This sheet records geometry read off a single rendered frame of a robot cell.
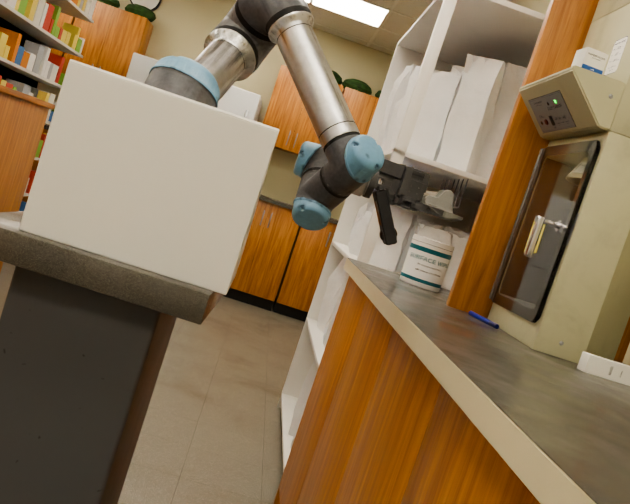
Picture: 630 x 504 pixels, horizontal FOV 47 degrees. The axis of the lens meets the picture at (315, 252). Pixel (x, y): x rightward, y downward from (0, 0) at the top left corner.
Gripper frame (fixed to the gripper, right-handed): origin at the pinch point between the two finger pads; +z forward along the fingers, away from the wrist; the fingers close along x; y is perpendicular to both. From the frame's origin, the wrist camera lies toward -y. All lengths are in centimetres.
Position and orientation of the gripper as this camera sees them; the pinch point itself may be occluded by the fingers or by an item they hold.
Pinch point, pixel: (454, 220)
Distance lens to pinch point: 153.1
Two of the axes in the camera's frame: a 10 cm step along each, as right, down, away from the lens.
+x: -0.6, -0.9, 9.9
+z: 9.5, 3.1, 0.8
